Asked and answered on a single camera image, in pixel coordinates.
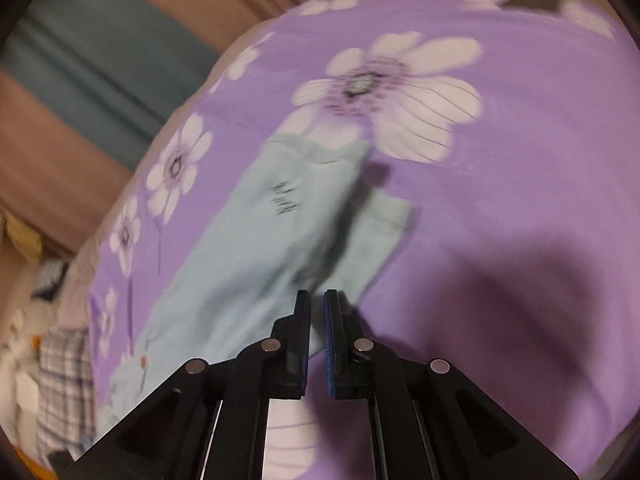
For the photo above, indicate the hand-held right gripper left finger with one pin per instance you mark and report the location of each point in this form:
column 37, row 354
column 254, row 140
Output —
column 303, row 372

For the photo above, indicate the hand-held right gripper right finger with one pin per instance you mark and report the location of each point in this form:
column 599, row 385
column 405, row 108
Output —
column 328, row 360

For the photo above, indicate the light blue denim pants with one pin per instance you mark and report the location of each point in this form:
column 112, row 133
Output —
column 240, row 260

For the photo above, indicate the plaid pillow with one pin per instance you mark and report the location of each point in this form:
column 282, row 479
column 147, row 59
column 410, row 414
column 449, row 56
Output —
column 65, row 390

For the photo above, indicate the purple floral bedsheet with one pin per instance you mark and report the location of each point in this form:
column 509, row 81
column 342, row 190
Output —
column 500, row 160

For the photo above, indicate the yellow object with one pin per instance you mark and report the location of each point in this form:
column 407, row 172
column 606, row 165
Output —
column 22, row 237

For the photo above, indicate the teal curtain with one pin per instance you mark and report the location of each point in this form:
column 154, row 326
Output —
column 100, row 60

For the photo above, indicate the dark flat object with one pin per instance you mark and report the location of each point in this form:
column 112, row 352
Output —
column 531, row 0

